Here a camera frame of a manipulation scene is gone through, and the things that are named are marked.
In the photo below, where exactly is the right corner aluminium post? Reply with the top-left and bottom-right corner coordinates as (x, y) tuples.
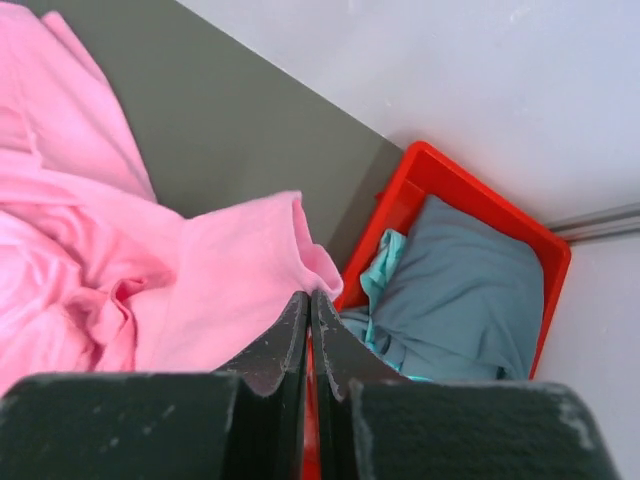
(548, 202), (639, 239)

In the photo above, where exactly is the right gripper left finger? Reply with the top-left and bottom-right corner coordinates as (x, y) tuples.
(1, 292), (309, 479)

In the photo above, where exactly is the red plastic bin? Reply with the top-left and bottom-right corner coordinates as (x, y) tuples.
(299, 140), (572, 480)

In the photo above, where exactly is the teal t-shirt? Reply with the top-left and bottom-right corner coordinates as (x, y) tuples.
(360, 229), (406, 373)

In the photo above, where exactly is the grey-blue t-shirt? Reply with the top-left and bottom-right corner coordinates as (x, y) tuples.
(340, 195), (544, 381)

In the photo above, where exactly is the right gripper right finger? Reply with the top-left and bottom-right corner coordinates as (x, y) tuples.
(310, 290), (618, 479)

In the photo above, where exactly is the pink t-shirt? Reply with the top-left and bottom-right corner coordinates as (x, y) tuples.
(1, 3), (343, 387)

